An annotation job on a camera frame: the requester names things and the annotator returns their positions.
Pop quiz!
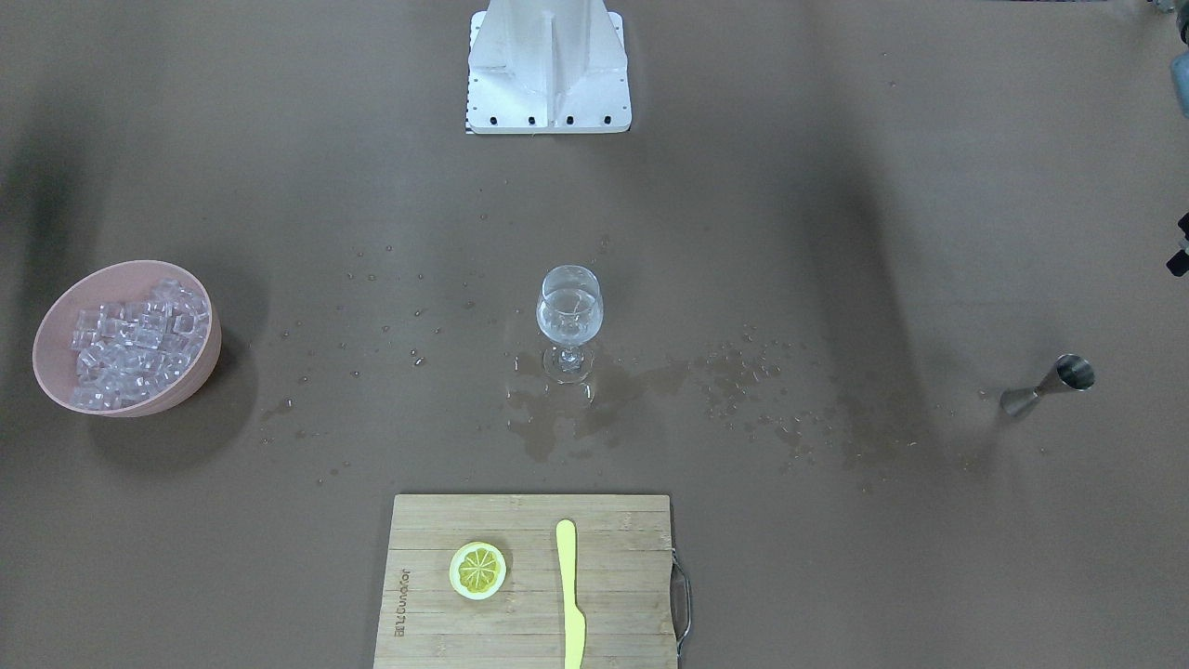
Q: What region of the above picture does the steel double jigger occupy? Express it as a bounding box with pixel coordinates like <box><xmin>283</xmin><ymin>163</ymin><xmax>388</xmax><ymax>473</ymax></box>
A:
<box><xmin>999</xmin><ymin>354</ymin><xmax>1096</xmax><ymax>419</ymax></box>

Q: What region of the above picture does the yellow plastic knife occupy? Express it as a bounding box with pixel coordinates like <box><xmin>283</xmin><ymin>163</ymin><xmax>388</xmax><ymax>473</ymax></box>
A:
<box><xmin>555</xmin><ymin>519</ymin><xmax>587</xmax><ymax>669</ymax></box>

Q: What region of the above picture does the pink bowl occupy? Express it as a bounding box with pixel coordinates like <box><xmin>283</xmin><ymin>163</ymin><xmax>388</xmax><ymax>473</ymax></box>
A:
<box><xmin>33</xmin><ymin>259</ymin><xmax>222</xmax><ymax>418</ymax></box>

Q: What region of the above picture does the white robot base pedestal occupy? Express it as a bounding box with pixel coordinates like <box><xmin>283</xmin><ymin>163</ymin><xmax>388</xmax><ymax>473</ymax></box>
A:
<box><xmin>464</xmin><ymin>1</ymin><xmax>633</xmax><ymax>135</ymax></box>

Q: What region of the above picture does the clear wine glass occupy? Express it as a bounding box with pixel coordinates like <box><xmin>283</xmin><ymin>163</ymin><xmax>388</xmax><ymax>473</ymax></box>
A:
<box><xmin>536</xmin><ymin>264</ymin><xmax>604</xmax><ymax>384</ymax></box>

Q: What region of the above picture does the bamboo cutting board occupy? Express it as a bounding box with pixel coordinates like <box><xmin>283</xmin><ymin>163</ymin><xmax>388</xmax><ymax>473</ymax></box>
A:
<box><xmin>372</xmin><ymin>492</ymin><xmax>686</xmax><ymax>668</ymax></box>

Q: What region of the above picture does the clear ice cubes pile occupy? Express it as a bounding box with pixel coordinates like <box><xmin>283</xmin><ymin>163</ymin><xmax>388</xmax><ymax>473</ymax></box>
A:
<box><xmin>69</xmin><ymin>278</ymin><xmax>213</xmax><ymax>412</ymax></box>

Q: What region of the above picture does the yellow lemon half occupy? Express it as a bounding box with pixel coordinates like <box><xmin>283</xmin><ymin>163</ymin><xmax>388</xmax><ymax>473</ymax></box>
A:
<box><xmin>449</xmin><ymin>542</ymin><xmax>508</xmax><ymax>601</ymax></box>

